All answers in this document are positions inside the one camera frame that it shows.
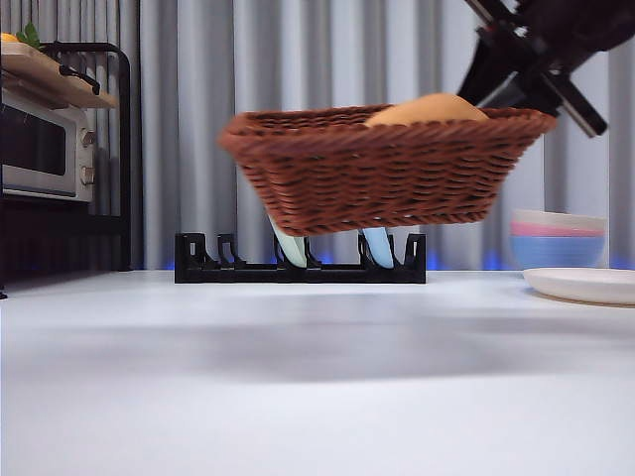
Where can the brown wicker basket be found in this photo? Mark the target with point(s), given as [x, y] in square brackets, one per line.
[387, 173]

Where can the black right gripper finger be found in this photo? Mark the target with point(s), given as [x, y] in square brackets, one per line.
[531, 96]
[483, 79]

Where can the wooden cutting board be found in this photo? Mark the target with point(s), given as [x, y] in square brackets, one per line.
[44, 79]

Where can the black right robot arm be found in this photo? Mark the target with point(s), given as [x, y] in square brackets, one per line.
[580, 25]

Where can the pale green plate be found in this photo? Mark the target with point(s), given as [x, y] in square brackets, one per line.
[290, 248]

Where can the yellow fruit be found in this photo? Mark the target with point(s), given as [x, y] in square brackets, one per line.
[7, 38]

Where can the light blue plate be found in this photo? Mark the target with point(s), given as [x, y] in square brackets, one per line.
[379, 250]

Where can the tan potato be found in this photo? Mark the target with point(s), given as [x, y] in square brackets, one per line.
[431, 109]

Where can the green leaves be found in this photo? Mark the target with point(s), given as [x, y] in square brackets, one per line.
[30, 35]

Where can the grey curtain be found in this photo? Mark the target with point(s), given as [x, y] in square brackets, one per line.
[198, 74]

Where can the cream bowl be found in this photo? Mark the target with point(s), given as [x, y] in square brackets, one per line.
[560, 217]

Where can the pink bowl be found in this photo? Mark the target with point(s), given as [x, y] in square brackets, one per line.
[546, 229]

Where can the silver toaster oven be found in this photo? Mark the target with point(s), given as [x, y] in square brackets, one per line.
[39, 149]

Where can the blue bowl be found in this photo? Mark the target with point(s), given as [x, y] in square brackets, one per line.
[555, 253]

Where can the cream white plate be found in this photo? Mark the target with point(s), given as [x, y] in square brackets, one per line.
[585, 285]

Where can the black dish rack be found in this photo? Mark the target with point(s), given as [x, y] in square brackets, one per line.
[238, 273]

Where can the black metal shelf frame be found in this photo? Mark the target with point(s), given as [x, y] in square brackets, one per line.
[124, 149]

